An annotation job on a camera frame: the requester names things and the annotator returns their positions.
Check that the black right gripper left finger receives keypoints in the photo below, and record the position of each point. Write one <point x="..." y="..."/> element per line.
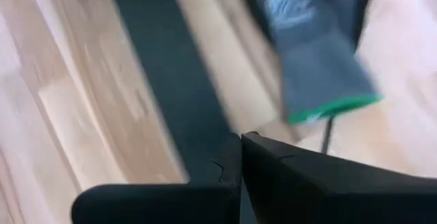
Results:
<point x="153" y="205"/>

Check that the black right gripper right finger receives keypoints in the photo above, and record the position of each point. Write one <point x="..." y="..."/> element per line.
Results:
<point x="341" y="196"/>

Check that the black plastic strip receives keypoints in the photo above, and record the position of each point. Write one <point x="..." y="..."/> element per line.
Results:
<point x="170" y="63"/>

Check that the black zip tie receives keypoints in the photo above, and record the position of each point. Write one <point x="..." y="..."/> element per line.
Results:
<point x="327" y="137"/>

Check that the black work glove green cuff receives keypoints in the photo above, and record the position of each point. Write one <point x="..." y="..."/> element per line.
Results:
<point x="317" y="53"/>

